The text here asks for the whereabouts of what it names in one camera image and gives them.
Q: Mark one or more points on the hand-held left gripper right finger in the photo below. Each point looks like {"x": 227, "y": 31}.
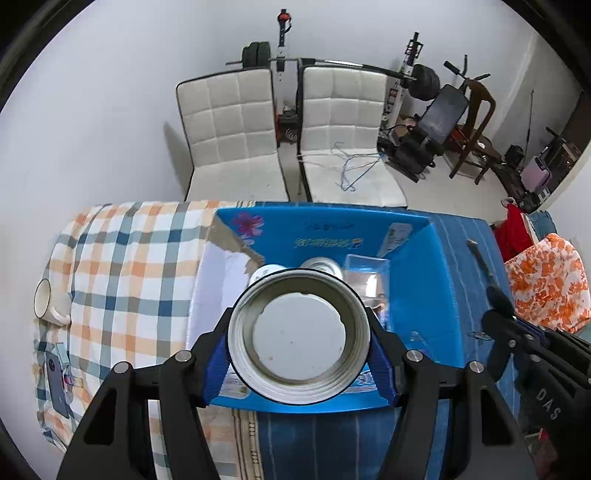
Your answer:
{"x": 384, "y": 369}

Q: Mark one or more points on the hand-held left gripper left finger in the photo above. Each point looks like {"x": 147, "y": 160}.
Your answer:
{"x": 216, "y": 369}

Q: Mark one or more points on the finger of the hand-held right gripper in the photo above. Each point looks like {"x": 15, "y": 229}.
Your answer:
{"x": 503, "y": 341}
{"x": 535, "y": 333}

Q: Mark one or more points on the black car key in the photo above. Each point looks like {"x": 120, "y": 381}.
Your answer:
{"x": 501, "y": 297}

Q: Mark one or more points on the round metal lid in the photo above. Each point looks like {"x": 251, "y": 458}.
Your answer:
{"x": 300, "y": 337}

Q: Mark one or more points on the blue cardboard box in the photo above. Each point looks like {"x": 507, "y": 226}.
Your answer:
{"x": 425, "y": 286}

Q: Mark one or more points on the clear plastic box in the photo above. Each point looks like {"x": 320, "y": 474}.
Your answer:
{"x": 367, "y": 277}

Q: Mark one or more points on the white round tin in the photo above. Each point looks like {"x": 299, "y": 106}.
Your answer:
{"x": 265, "y": 272}

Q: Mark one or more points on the round metal tin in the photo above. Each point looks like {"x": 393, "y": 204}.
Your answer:
{"x": 323, "y": 265}

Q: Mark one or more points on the orange floral cushion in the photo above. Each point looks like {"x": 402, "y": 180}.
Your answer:
{"x": 549, "y": 281}

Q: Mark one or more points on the red cloth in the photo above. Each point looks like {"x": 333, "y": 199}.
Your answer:
{"x": 510, "y": 230}

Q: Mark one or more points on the orange blue plaid cloth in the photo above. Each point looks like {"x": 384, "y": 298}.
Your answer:
{"x": 124, "y": 277}

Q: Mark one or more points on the small clear plastic item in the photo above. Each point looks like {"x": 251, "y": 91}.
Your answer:
{"x": 74, "y": 376}

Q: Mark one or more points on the pink suitcase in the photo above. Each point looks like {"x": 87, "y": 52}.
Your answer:
{"x": 535, "y": 177}

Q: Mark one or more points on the blue smartphone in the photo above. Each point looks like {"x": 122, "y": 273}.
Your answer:
{"x": 57, "y": 383}

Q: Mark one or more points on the small black appliance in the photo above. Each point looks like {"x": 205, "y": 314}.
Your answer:
{"x": 515, "y": 154}

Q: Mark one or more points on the white mug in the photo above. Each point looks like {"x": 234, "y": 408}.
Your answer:
{"x": 44, "y": 300}

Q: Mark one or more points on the black weight bench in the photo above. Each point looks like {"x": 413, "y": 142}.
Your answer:
{"x": 443, "y": 115}

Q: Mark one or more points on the brown wooden chair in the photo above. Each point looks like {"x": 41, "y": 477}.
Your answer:
{"x": 485, "y": 101}

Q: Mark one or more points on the white padded chair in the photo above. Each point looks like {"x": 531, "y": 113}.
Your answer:
{"x": 231, "y": 124}
{"x": 346, "y": 115}

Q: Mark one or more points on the black barbell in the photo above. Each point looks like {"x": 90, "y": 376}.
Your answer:
{"x": 425, "y": 83}

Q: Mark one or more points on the white barbell rack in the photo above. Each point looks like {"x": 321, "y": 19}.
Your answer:
{"x": 282, "y": 46}

